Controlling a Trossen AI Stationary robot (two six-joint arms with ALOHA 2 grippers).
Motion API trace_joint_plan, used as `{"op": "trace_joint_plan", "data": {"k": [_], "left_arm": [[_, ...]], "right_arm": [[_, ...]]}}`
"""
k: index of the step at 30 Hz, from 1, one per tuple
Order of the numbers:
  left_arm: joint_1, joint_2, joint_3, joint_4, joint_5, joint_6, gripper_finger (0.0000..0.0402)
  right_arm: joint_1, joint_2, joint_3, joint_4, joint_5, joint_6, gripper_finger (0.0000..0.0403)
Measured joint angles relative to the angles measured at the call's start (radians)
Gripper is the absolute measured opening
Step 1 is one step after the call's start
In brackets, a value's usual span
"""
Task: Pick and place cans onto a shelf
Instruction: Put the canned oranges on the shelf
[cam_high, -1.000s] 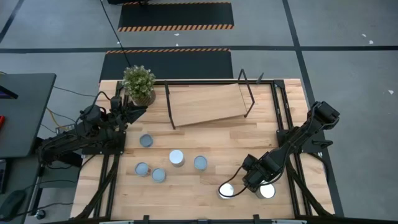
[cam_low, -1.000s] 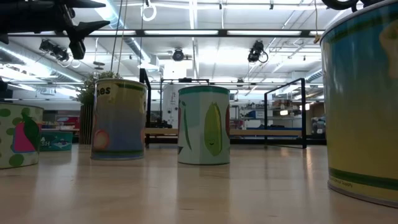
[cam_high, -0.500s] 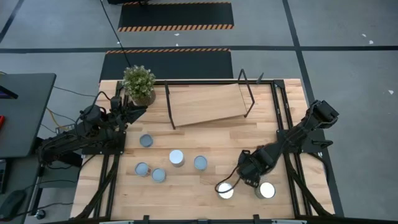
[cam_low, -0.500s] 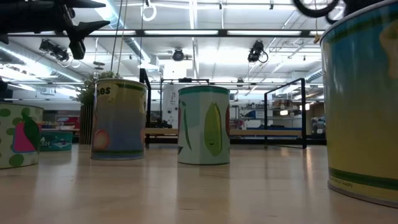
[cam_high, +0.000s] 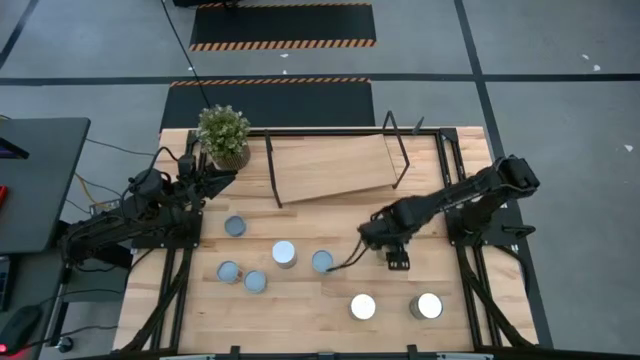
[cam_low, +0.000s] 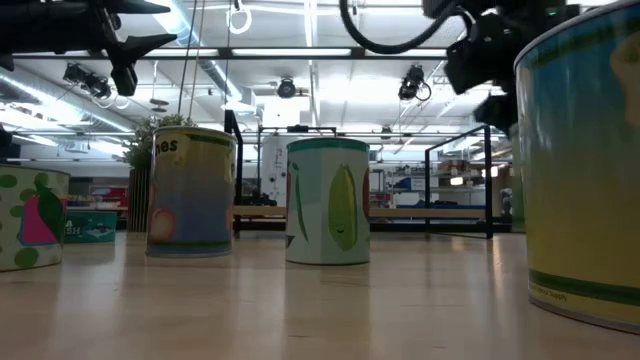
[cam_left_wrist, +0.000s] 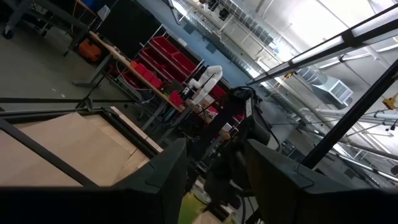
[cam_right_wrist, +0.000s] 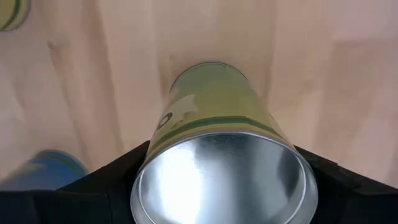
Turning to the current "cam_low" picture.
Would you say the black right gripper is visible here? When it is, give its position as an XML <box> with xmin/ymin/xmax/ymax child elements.
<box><xmin>443</xmin><ymin>14</ymin><xmax>524</xmax><ymax>137</ymax></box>

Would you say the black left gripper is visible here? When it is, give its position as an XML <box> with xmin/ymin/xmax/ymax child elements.
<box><xmin>59</xmin><ymin>0</ymin><xmax>179</xmax><ymax>97</ymax></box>

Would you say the carrots can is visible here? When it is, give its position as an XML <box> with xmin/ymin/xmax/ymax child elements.
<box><xmin>513</xmin><ymin>0</ymin><xmax>640</xmax><ymax>335</ymax></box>

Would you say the peaches can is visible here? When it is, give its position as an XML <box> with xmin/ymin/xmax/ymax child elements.
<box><xmin>145</xmin><ymin>125</ymin><xmax>238</xmax><ymax>259</ymax></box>

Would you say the black rig crossbar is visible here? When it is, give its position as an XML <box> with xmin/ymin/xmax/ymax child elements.
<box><xmin>12</xmin><ymin>46</ymin><xmax>519</xmax><ymax>61</ymax></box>

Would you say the round black lamp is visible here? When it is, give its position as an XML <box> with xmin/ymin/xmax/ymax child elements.
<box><xmin>276</xmin><ymin>77</ymin><xmax>300</xmax><ymax>100</ymax></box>

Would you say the red storage bin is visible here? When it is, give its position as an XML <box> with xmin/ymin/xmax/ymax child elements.
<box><xmin>89</xmin><ymin>186</ymin><xmax>129</xmax><ymax>209</ymax></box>

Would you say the mixed vegetables corn can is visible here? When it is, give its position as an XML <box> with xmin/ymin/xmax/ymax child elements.
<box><xmin>285</xmin><ymin>137</ymin><xmax>372</xmax><ymax>266</ymax></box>

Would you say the teal fish tin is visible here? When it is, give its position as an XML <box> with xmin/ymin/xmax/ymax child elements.
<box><xmin>63</xmin><ymin>209</ymin><xmax>119</xmax><ymax>245</ymax></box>

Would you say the thin hanging cord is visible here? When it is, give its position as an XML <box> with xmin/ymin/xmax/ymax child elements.
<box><xmin>177</xmin><ymin>0</ymin><xmax>199</xmax><ymax>116</ymax></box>
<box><xmin>187</xmin><ymin>0</ymin><xmax>207</xmax><ymax>119</ymax></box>

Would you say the black hanging camera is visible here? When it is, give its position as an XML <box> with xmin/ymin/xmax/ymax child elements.
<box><xmin>397</xmin><ymin>63</ymin><xmax>434</xmax><ymax>103</ymax></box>

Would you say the white cable ring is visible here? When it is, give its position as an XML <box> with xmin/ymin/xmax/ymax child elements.
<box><xmin>225</xmin><ymin>4</ymin><xmax>253</xmax><ymax>36</ymax></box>

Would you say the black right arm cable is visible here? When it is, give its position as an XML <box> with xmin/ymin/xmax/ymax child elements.
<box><xmin>338</xmin><ymin>0</ymin><xmax>469</xmax><ymax>56</ymax></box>

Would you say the wooden tray frame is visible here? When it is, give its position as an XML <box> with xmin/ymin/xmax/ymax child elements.
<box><xmin>223</xmin><ymin>108</ymin><xmax>496</xmax><ymax>240</ymax></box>

